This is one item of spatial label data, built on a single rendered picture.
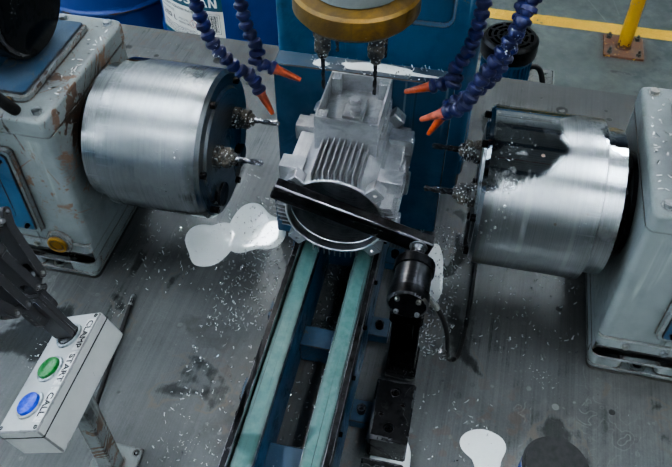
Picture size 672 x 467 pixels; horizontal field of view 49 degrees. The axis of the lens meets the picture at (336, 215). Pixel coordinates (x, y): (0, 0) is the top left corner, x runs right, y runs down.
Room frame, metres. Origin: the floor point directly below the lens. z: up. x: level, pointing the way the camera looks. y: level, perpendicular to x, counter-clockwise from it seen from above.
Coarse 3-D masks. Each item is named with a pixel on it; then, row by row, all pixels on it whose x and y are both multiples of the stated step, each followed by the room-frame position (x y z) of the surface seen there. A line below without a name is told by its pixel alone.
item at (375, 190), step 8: (392, 112) 0.95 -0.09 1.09; (400, 112) 0.95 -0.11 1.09; (392, 120) 0.94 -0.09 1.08; (400, 120) 0.94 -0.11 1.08; (296, 168) 0.81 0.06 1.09; (288, 176) 0.81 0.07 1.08; (296, 176) 0.80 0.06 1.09; (304, 176) 0.81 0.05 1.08; (368, 184) 0.79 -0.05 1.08; (376, 184) 0.78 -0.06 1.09; (368, 192) 0.77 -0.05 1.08; (376, 192) 0.77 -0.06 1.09; (384, 192) 0.77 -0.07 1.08; (376, 200) 0.77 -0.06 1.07; (296, 232) 0.80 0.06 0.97; (296, 240) 0.80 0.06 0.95; (304, 240) 0.79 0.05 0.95; (368, 248) 0.77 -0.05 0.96; (376, 248) 0.77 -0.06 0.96
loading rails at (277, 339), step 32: (320, 256) 0.81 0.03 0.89; (352, 256) 0.86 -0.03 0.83; (384, 256) 0.85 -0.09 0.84; (288, 288) 0.72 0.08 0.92; (320, 288) 0.80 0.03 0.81; (352, 288) 0.72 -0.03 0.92; (288, 320) 0.66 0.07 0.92; (352, 320) 0.66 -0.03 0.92; (384, 320) 0.73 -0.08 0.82; (288, 352) 0.60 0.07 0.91; (320, 352) 0.65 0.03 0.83; (352, 352) 0.59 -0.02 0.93; (256, 384) 0.55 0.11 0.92; (288, 384) 0.59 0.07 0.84; (352, 384) 0.57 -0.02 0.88; (256, 416) 0.50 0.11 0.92; (320, 416) 0.50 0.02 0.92; (352, 416) 0.55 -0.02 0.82; (224, 448) 0.44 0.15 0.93; (256, 448) 0.45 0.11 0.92; (288, 448) 0.48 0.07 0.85; (320, 448) 0.45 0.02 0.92
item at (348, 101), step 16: (336, 80) 0.96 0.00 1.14; (352, 80) 0.97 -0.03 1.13; (368, 80) 0.97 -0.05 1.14; (384, 80) 0.96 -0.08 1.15; (336, 96) 0.96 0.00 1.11; (352, 96) 0.93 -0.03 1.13; (368, 96) 0.96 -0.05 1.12; (384, 96) 0.95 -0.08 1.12; (320, 112) 0.88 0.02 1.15; (336, 112) 0.92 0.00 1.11; (352, 112) 0.89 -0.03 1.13; (368, 112) 0.92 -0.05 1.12; (384, 112) 0.90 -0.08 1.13; (320, 128) 0.87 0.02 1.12; (336, 128) 0.86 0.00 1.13; (352, 128) 0.86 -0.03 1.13; (368, 128) 0.85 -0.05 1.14; (384, 128) 0.89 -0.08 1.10; (336, 144) 0.86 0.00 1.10; (352, 144) 0.86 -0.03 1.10; (368, 144) 0.85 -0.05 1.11
